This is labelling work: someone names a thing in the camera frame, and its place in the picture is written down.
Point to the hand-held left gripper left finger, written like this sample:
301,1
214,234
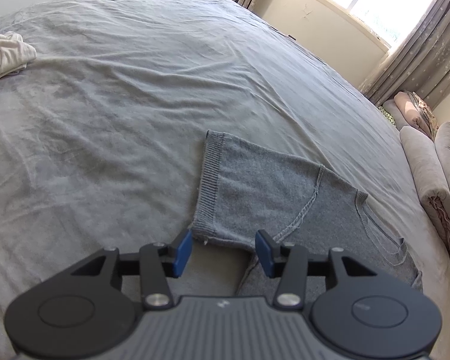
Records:
182,255

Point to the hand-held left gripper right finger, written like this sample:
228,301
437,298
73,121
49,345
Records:
265,251

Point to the grey knit sweater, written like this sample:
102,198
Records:
255,187

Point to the bed with grey sheet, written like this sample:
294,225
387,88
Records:
116,120

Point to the grey quilt with pink lining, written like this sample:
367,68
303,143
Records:
427,172

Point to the folded pink blanket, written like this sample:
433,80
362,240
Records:
410,114

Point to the patterned folded cloth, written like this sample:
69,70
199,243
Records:
425,110

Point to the white crumpled cloth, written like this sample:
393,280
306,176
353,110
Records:
3,56

